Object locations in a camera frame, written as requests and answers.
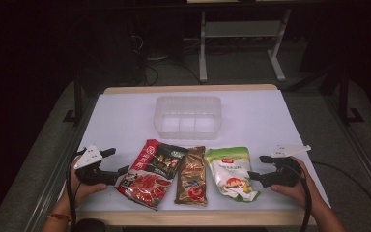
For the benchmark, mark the gold brown food packet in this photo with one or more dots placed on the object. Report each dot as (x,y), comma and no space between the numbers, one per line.
(192,177)

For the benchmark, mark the person's right hand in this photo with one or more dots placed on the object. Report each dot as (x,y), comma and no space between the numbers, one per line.
(299,190)

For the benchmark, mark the white table mat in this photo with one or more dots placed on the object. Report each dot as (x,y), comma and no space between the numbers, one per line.
(125,119)

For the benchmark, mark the green and white food packet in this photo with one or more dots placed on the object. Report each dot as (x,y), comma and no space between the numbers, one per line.
(231,172)

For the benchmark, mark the aluminium frame rail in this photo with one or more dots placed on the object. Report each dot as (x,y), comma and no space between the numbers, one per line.
(61,161)
(357,151)

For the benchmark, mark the white metal stand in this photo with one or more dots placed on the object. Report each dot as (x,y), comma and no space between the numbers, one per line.
(241,29)

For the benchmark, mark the person's left hand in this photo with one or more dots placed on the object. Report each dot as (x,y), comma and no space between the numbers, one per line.
(83,192)

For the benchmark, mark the dark round object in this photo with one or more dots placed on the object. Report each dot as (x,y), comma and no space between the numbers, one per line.
(89,226)

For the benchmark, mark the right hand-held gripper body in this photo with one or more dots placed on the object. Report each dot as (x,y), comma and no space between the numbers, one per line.
(281,174)

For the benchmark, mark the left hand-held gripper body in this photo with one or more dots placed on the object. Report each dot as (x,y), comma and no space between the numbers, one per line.
(91,175)

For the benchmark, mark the clear plastic container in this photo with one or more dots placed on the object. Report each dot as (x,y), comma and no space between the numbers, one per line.
(187,117)

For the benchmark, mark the red and black food packet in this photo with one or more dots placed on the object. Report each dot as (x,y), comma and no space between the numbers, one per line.
(151,174)

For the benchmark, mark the black metal stand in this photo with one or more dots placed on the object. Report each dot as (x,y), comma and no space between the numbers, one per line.
(344,96)
(77,103)

